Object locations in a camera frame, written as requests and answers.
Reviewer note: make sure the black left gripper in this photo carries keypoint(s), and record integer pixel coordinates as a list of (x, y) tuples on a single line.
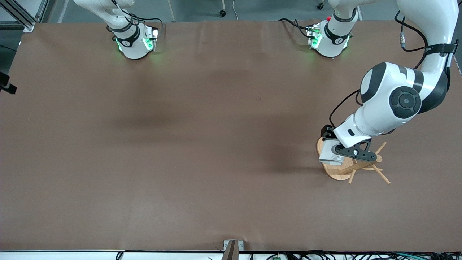
[(327, 133)]

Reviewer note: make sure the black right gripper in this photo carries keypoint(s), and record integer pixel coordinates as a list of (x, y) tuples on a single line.
[(3, 78)]

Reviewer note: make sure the white faceted plastic cup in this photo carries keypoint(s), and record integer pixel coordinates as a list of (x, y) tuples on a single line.
[(326, 151)]

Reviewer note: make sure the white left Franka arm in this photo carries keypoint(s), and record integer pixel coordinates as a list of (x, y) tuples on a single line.
[(379, 108)]

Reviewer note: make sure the wooden cup rack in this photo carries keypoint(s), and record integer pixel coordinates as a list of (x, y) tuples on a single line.
[(337, 171)]

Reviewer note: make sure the aluminium frame profile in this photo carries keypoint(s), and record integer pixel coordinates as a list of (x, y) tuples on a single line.
[(21, 18)]

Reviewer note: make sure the metal table edge bracket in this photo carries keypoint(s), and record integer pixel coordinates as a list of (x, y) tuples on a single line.
[(233, 246)]

